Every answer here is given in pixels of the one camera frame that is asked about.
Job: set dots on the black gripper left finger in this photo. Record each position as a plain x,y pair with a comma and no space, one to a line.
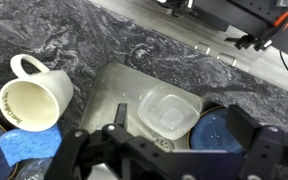
74,150

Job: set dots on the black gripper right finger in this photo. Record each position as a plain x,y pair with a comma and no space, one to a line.
267,150

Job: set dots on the plain white mug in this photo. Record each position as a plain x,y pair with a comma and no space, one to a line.
50,86

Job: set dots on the stainless steel sink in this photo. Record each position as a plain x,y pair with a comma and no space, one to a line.
114,86

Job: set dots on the metal sink drain strainer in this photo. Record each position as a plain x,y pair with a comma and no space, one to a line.
165,144

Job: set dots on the clear drinking glass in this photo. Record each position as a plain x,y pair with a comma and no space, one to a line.
34,170

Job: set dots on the blue sponge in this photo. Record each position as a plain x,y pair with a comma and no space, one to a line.
27,145

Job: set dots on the blue speckled plate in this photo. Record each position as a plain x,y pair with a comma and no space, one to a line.
214,130

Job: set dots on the clear plastic container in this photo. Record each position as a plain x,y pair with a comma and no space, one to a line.
170,110

